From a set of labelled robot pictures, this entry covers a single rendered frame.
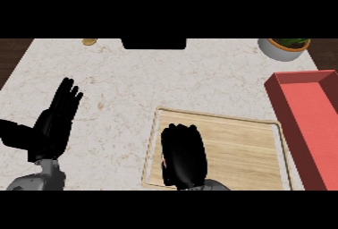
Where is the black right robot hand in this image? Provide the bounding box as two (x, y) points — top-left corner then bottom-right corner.
(159, 123), (208, 191)

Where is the small tan round object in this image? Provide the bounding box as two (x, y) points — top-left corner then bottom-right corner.
(81, 38), (99, 47)

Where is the red cardboard box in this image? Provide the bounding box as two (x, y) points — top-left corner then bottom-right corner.
(263, 69), (338, 191)

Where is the black appliance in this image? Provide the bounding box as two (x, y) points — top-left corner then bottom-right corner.
(120, 38), (189, 51)

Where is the pale wooden tray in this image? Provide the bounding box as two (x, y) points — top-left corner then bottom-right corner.
(142, 106), (294, 191)

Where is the white potted green plant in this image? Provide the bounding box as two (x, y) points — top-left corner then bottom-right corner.
(257, 38), (312, 63)

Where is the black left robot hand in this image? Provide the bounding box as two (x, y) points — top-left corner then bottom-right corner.
(0, 77), (84, 164)

